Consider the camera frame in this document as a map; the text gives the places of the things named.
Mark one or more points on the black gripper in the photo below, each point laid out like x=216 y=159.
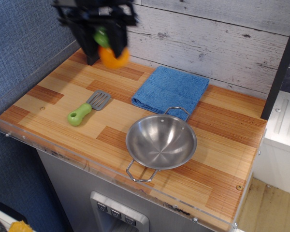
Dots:
x=117 y=14

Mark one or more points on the orange toy carrot green top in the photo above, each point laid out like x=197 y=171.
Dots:
x=106 y=53

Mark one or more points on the blue folded towel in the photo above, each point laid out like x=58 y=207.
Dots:
x=170 y=91

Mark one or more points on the clear acrylic table guard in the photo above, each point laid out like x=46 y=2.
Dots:
x=227 y=124

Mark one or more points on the grey toy fridge cabinet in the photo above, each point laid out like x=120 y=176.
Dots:
x=73 y=185

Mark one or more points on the silver dispenser button panel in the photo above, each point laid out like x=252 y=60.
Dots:
x=112 y=216

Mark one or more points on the yellow object bottom left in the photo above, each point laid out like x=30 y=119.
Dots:
x=20 y=226

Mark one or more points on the white side cabinet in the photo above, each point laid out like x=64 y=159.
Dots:
x=272 y=163

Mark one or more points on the green handled grey toy spatula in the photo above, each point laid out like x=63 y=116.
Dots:
x=96 y=101

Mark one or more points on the steel bowl with wire handles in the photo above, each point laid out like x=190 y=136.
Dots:
x=161 y=142

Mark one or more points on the dark grey right post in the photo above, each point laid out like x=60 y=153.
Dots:
x=277 y=82

